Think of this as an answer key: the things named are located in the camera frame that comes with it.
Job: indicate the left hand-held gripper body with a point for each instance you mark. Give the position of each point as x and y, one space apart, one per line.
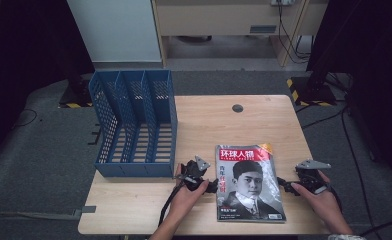
193 173

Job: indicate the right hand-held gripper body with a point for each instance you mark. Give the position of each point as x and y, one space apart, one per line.
312 178

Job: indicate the magazine with portrait cover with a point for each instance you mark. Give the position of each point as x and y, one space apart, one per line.
250 186

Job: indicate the blue plastic file rack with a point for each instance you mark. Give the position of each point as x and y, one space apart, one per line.
135 140

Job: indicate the person's right hand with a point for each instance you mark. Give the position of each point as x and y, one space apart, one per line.
320 203

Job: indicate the person's left hand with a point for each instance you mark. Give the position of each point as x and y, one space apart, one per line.
185 200

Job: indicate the black stand base hazard tape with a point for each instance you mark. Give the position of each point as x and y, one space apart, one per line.
75 98
312 91

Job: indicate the black curtain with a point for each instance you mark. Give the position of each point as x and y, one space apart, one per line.
27 66
370 66

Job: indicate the light wooden desk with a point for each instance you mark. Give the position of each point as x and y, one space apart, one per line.
217 20

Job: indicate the white cabinet panel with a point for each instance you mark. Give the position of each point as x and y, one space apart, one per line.
117 30

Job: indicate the white power strip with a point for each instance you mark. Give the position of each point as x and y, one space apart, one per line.
281 2

